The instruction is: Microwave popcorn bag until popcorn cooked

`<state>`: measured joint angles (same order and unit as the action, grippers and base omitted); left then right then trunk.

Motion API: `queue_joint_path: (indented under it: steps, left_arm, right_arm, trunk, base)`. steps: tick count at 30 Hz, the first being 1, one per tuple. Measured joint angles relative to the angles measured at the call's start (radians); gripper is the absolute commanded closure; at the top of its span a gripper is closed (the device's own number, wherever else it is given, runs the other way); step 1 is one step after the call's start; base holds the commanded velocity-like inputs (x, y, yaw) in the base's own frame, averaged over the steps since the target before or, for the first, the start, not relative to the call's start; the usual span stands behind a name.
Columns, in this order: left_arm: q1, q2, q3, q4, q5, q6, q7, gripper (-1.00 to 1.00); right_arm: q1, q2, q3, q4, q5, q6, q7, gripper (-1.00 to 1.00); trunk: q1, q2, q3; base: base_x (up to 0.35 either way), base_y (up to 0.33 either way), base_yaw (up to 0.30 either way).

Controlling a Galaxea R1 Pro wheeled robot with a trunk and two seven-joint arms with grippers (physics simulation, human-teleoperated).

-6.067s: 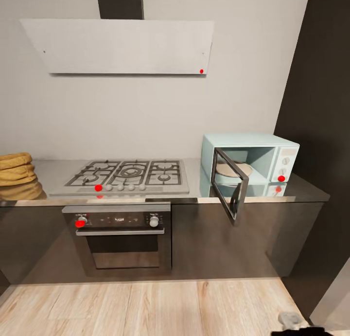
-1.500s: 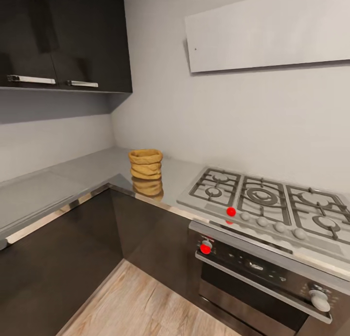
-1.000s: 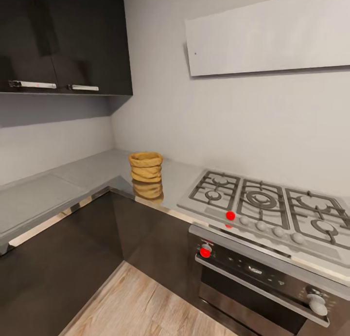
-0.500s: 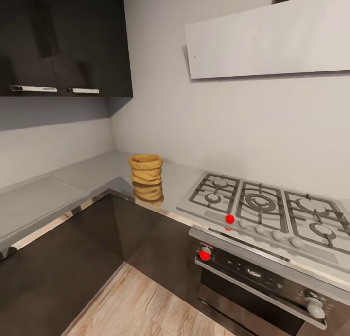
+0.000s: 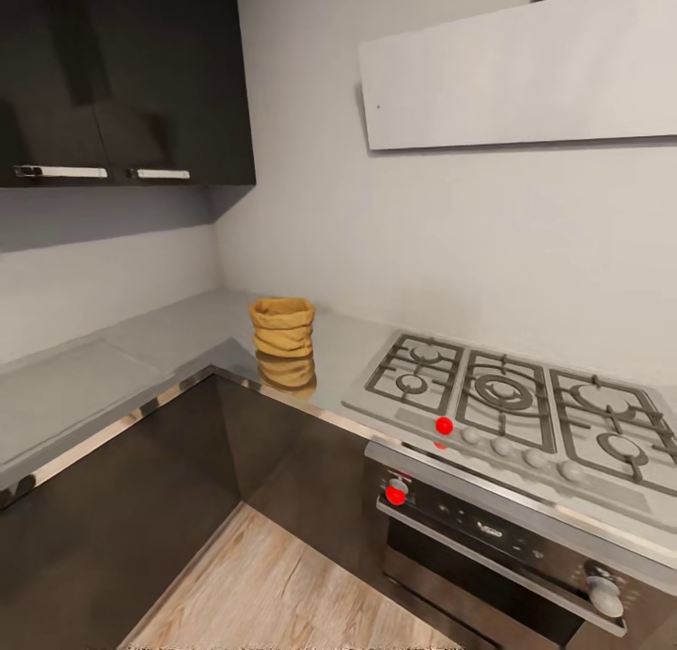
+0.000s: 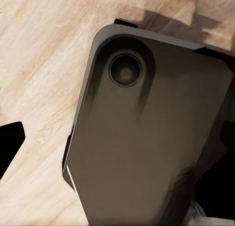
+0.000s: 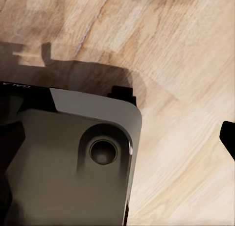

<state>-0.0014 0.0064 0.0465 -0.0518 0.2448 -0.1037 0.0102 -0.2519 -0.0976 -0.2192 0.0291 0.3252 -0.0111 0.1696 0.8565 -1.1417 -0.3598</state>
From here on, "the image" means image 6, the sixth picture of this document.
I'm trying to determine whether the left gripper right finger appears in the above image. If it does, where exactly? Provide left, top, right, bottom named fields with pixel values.
left=219, top=121, right=235, bottom=161

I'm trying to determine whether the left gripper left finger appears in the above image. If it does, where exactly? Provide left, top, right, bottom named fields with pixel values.
left=0, top=121, right=25, bottom=180

